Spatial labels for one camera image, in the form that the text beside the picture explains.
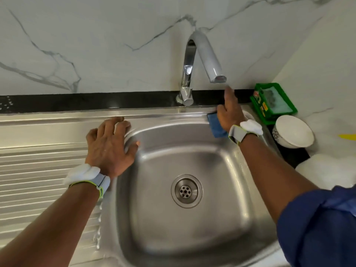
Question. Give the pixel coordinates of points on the person's left forearm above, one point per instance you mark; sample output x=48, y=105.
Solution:
x=50, y=230

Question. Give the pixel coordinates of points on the metal drain strainer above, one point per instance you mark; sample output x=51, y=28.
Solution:
x=187, y=190

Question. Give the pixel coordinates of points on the chrome faucet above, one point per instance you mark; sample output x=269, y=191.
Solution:
x=203, y=55

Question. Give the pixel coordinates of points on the green soap tray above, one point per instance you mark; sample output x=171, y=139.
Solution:
x=273, y=101

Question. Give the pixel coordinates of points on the person's right hand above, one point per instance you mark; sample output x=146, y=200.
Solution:
x=231, y=114

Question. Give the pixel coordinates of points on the person's right forearm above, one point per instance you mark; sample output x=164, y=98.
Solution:
x=272, y=169

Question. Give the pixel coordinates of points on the stainless steel sink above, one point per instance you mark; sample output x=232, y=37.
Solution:
x=50, y=158

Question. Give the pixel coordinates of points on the white bowl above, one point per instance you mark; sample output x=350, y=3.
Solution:
x=293, y=131

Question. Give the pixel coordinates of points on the white yellow spray bottle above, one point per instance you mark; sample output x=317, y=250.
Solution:
x=328, y=170

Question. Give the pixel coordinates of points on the person's left hand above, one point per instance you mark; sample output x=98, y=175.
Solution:
x=108, y=147

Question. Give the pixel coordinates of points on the blue cloth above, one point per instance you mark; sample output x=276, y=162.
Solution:
x=216, y=125

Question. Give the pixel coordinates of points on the white left wrist tracker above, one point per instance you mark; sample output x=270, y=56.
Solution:
x=86, y=174

